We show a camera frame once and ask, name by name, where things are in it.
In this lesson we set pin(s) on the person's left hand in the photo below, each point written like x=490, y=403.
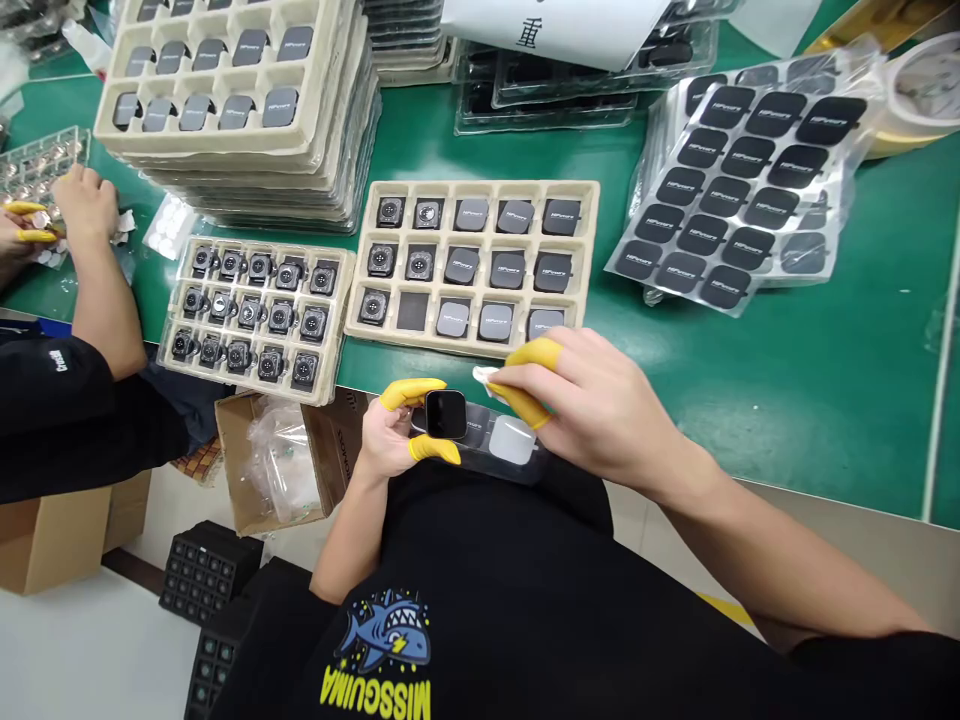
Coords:
x=386, y=442

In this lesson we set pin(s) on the person's right hand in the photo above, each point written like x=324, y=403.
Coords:
x=607, y=420

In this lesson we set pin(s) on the person's right thumb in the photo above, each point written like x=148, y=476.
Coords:
x=521, y=409

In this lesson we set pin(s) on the person's right index finger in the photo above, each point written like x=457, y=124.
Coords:
x=534, y=352

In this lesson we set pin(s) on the person's left thumb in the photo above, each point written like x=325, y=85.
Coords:
x=435, y=451

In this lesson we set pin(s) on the person's left index finger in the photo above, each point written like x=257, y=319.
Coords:
x=403, y=391

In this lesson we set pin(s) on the single black smartwatch case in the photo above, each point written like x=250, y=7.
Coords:
x=448, y=414

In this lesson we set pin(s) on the clear protective film strip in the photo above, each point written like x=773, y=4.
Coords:
x=480, y=457

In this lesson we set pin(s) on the small white tab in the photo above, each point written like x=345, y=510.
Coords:
x=484, y=376

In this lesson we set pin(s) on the open cardboard box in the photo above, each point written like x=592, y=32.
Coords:
x=330, y=450

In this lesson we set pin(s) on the rows of mixed smartwatches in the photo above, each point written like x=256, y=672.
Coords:
x=463, y=264

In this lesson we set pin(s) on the beige pulp tray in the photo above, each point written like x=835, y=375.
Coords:
x=484, y=244
x=174, y=352

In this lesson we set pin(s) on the pile of clear plastic bags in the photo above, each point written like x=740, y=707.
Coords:
x=281, y=465

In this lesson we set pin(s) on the rows of back-up smartwatches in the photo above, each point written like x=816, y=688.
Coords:
x=259, y=319

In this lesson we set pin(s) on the woven seat cushion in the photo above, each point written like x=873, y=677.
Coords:
x=199, y=461

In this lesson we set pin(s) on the pile of black sticker sheets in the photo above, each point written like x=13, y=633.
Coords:
x=739, y=199

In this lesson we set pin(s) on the stack of black grid trays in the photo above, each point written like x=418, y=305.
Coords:
x=214, y=667
x=206, y=574

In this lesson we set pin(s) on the stack of black blister trays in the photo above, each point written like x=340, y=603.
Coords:
x=555, y=90

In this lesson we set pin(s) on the white round sticker sheet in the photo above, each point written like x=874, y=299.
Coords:
x=169, y=223

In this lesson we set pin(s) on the stack of loaded pulp trays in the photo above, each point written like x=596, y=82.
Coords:
x=225, y=150

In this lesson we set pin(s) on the white paper sheet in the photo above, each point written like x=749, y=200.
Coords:
x=772, y=22
x=555, y=30

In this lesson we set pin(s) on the stack of grey trays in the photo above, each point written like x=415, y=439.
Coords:
x=409, y=41

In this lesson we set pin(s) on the closed brown cardboard box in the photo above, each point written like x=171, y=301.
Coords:
x=60, y=536

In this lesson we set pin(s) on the clear plastic wrap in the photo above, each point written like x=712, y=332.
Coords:
x=943, y=322

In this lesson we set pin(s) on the roll of yellowish tape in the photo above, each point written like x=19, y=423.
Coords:
x=896, y=127

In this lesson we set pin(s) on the clear blister tray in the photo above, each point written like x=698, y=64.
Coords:
x=37, y=161

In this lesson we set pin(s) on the shiny gold sheet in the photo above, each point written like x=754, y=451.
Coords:
x=870, y=22

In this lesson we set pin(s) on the clear plastic packaging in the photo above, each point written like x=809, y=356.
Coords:
x=45, y=45

